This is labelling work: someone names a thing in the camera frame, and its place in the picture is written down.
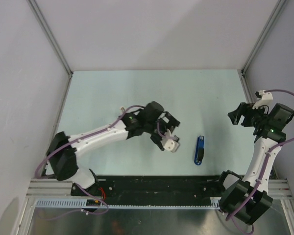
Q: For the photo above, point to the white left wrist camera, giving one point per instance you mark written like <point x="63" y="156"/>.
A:
<point x="170" y="142"/>

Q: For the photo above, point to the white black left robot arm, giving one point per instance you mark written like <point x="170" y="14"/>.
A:
<point x="64" y="150"/>

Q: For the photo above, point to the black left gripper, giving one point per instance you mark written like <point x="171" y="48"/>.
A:
<point x="157" y="139"/>

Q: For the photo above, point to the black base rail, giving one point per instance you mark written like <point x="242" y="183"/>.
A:
<point x="163" y="197"/>

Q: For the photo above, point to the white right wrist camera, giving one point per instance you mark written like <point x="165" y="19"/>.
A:
<point x="263" y="99"/>

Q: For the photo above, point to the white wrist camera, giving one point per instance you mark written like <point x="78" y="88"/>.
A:
<point x="263" y="99"/>
<point x="170" y="142"/>

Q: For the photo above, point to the aluminium frame post left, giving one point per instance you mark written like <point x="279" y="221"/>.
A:
<point x="49" y="35"/>

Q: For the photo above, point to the aluminium frame crossbar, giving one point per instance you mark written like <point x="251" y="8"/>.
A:
<point x="114" y="186"/>

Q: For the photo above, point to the aluminium frame post right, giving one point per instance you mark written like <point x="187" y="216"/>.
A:
<point x="269" y="25"/>

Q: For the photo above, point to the blue and black stapler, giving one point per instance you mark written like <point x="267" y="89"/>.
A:
<point x="199" y="152"/>

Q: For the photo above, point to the aluminium frame post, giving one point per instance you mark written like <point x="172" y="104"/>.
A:
<point x="269" y="25"/>
<point x="49" y="35"/>

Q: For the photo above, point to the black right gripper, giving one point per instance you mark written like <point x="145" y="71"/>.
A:
<point x="245" y="109"/>

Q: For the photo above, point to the white slotted cable duct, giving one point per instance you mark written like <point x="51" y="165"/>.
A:
<point x="209" y="204"/>

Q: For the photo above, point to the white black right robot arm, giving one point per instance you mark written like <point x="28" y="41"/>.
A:
<point x="246" y="198"/>

